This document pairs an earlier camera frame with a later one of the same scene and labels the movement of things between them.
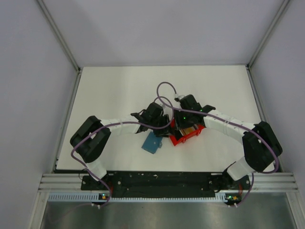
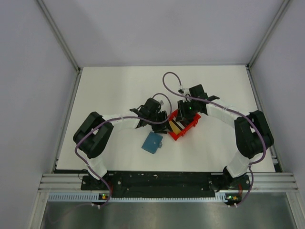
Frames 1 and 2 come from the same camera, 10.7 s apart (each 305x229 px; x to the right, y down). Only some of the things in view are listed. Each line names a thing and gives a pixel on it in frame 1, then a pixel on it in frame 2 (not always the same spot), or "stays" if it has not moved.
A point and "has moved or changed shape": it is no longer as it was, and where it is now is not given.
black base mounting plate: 162,184 stays
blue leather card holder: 152,143 stays
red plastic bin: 173,137 has moved or changed shape
